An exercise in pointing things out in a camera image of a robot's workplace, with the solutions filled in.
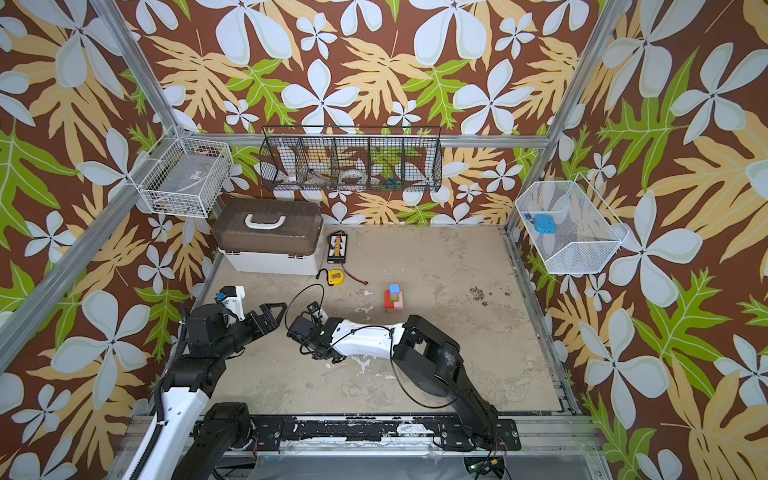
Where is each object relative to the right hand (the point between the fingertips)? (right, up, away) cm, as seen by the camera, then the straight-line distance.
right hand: (329, 337), depth 89 cm
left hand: (-12, +11, -12) cm, 21 cm away
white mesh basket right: (+68, +33, -6) cm, 76 cm away
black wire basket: (+6, +57, +9) cm, 58 cm away
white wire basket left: (-43, +49, -2) cm, 65 cm away
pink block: (+21, +9, +4) cm, 23 cm away
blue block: (+20, +15, +2) cm, 25 cm away
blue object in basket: (+63, +34, -3) cm, 72 cm away
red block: (+18, +11, +4) cm, 21 cm away
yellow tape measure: (0, +17, +15) cm, 23 cm away
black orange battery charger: (-1, +28, +23) cm, 36 cm away
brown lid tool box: (-19, +31, +1) cm, 36 cm away
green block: (+20, +11, +4) cm, 23 cm away
